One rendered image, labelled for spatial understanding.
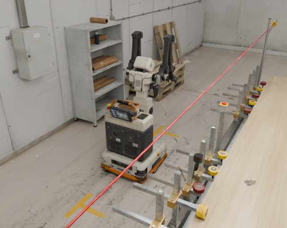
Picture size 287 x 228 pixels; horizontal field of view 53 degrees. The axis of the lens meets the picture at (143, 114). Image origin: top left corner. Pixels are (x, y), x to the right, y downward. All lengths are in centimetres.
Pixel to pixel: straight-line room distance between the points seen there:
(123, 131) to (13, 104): 157
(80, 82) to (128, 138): 161
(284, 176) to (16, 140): 330
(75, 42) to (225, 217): 332
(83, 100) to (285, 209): 342
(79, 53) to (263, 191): 321
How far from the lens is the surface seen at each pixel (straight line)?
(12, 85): 407
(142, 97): 347
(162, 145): 374
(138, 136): 323
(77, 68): 457
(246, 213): 205
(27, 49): 384
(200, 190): 213
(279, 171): 249
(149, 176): 229
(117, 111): 317
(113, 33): 511
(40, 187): 370
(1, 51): 392
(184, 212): 224
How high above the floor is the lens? 228
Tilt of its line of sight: 26 degrees down
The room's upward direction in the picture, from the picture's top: straight up
